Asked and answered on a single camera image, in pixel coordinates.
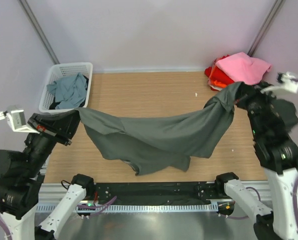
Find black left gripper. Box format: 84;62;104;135
23;106;85;175

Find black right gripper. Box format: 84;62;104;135
232;79;278;137

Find dark grey t-shirt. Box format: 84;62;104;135
77;82;243;176

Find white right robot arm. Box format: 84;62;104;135
214;82;298;240

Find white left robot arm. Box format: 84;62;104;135
0;110;95;240

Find light blue t-shirt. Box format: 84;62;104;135
46;73;89;110

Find white plastic basket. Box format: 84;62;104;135
38;62;93;114

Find pink folded t-shirt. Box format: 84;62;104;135
215;52;272;85

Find white folded t-shirt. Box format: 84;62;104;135
210;85;223;92

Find orange folded t-shirt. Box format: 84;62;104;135
208;79;228;88

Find red folded t-shirt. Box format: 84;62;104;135
204;55;234;85

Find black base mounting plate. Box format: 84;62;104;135
95;181;232;206

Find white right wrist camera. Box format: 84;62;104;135
260;71;298;97

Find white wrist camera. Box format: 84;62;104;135
260;71;298;97
0;105;39;134

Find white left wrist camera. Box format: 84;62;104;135
0;105;39;134

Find aluminium frame rail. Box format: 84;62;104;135
38;180;272;203

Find right aluminium corner post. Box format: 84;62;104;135
247;0;286;57

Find aluminium corner post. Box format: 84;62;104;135
17;0;60;65
247;0;286;57

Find slotted white cable duct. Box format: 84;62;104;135
36;203;218;214

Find left aluminium corner post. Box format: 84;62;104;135
17;0;60;65

